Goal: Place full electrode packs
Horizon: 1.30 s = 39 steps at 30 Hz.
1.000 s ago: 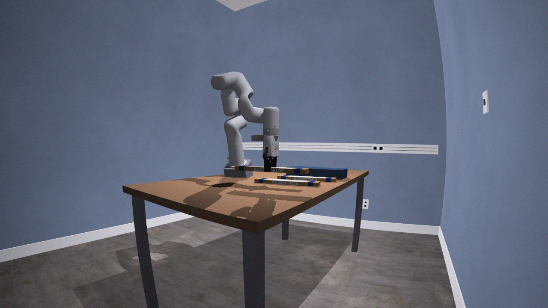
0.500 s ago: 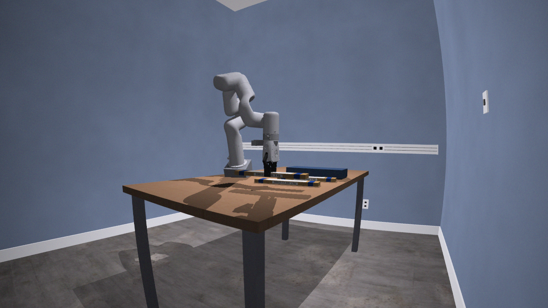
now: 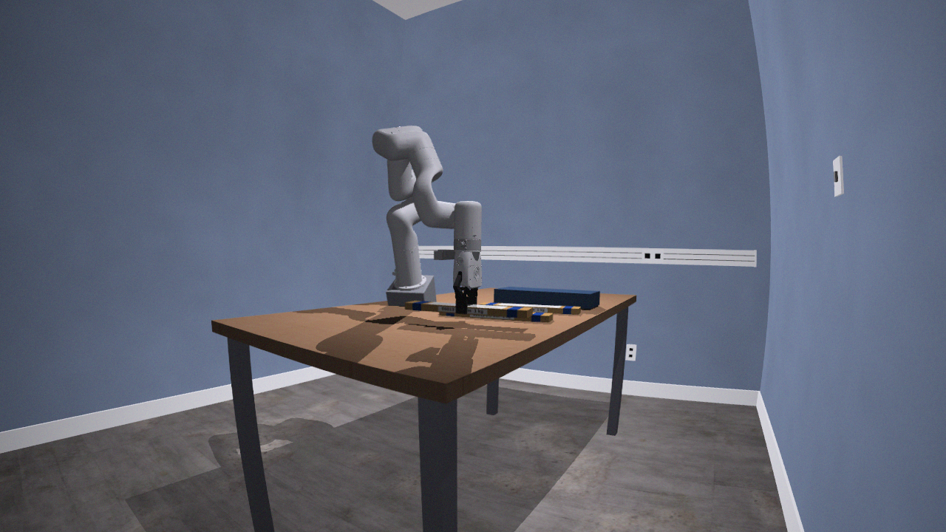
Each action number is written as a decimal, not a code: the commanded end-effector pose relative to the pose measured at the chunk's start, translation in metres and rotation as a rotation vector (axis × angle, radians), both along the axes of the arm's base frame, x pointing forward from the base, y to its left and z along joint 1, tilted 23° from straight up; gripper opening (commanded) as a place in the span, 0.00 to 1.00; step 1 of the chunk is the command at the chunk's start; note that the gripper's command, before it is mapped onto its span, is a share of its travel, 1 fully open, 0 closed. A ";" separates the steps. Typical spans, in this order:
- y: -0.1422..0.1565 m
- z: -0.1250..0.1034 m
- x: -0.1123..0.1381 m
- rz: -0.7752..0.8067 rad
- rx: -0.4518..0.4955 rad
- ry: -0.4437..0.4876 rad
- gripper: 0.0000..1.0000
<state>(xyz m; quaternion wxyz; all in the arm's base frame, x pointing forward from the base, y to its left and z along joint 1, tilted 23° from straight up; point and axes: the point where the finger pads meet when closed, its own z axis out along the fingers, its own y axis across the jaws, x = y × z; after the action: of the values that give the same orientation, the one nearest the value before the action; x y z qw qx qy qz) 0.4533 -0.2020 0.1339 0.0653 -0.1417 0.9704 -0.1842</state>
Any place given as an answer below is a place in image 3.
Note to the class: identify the tan cardboard pack with white label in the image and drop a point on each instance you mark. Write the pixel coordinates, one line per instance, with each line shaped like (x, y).
(536, 317)
(472, 309)

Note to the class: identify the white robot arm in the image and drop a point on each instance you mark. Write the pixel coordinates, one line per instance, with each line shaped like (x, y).
(409, 150)

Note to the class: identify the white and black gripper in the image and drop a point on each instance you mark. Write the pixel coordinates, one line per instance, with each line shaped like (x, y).
(467, 274)

